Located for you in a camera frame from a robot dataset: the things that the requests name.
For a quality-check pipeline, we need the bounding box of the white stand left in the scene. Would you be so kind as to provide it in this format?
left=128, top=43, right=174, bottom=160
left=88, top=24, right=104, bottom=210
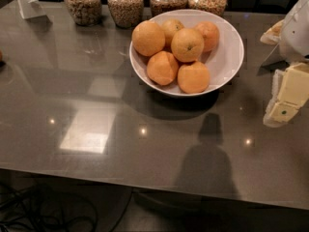
left=17, top=0, right=45, bottom=19

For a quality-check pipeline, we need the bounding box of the black floor cable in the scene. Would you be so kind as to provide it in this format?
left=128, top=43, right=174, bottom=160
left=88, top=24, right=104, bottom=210
left=0, top=181, right=133, bottom=232

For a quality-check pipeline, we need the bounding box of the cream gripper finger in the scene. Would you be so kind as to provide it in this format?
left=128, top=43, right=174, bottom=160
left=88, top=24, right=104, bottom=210
left=260, top=20, right=283, bottom=45
left=263, top=62, right=309, bottom=128

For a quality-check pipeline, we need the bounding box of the large orange left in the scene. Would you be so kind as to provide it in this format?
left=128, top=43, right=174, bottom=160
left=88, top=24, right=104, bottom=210
left=131, top=20, right=165, bottom=57

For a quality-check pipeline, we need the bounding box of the glass jar far left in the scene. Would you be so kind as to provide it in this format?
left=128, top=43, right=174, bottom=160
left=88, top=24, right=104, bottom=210
left=64, top=0, right=102, bottom=26

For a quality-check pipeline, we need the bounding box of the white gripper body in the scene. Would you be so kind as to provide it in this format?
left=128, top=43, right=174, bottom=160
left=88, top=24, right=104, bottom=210
left=279, top=0, right=309, bottom=62

